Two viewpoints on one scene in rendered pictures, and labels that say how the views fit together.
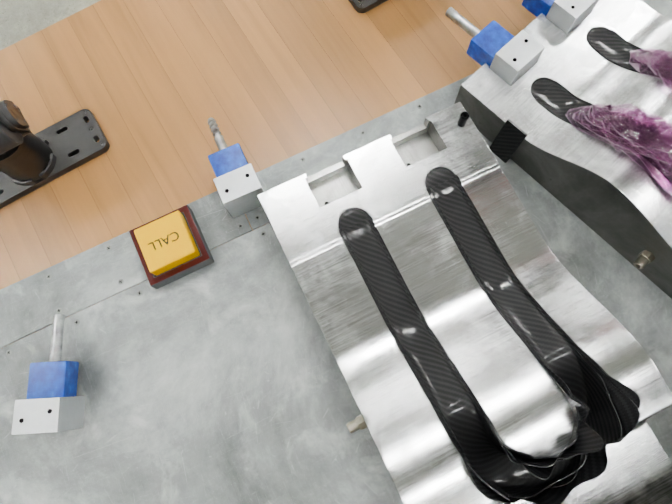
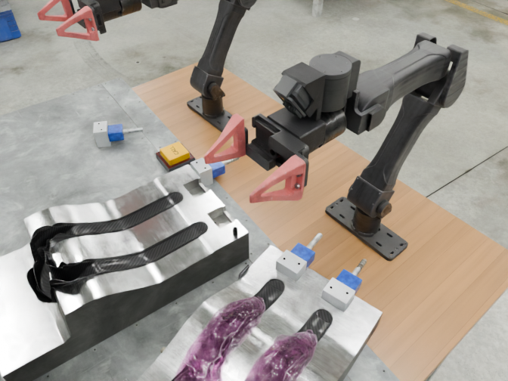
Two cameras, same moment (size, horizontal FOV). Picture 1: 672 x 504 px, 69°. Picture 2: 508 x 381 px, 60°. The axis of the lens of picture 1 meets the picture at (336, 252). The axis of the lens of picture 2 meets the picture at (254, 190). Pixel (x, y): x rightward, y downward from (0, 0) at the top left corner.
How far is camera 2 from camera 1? 0.77 m
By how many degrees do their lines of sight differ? 43
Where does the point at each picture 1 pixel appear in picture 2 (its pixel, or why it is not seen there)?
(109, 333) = (137, 148)
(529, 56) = (288, 265)
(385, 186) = (195, 206)
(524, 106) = (261, 276)
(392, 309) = (133, 218)
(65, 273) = (163, 131)
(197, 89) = not seen: hidden behind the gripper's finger
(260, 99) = (259, 178)
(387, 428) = (72, 209)
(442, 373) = (97, 231)
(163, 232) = (178, 150)
